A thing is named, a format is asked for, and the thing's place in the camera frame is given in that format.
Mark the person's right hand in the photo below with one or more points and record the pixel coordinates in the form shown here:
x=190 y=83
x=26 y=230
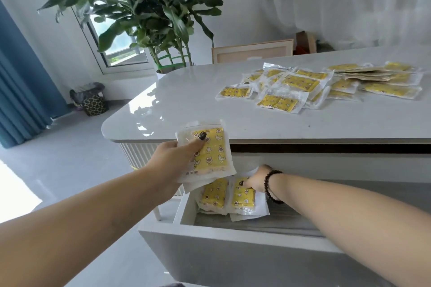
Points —
x=259 y=181

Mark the person's left hand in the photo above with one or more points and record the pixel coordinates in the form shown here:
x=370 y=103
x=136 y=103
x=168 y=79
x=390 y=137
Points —
x=165 y=165

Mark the person's left thumb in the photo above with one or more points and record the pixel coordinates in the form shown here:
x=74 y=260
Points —
x=194 y=142

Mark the person's right thumb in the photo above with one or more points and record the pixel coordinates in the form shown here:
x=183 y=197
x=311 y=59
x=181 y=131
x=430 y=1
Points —
x=248 y=183

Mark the yellow patterned packet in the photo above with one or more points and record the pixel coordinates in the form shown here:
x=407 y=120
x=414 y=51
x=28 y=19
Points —
x=213 y=152
x=244 y=201
x=212 y=196

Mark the person's right forearm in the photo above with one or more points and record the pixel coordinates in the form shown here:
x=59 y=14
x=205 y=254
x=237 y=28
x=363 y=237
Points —
x=336 y=216

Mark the person's left forearm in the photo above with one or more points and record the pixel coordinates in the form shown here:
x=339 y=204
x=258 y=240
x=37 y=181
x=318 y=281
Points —
x=84 y=216

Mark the white table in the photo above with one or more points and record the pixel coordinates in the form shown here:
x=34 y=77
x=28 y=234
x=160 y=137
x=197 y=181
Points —
x=134 y=157

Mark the white drawer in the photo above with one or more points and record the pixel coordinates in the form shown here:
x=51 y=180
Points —
x=235 y=256

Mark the white plant pot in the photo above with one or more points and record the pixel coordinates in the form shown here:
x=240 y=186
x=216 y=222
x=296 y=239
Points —
x=161 y=73

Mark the patterned waste bin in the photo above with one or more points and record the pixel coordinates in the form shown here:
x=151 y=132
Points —
x=92 y=101

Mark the pile of yellow packets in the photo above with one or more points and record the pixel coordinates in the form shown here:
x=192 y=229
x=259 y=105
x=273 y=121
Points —
x=303 y=85

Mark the window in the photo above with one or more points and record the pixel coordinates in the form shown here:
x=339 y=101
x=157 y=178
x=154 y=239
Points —
x=114 y=46

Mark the green leafy plant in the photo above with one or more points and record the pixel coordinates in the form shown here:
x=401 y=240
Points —
x=148 y=4

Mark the blue curtain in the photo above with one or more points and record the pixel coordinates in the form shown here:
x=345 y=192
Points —
x=23 y=95

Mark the wooden picture frame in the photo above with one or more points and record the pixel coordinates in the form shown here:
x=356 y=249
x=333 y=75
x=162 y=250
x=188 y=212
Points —
x=251 y=53

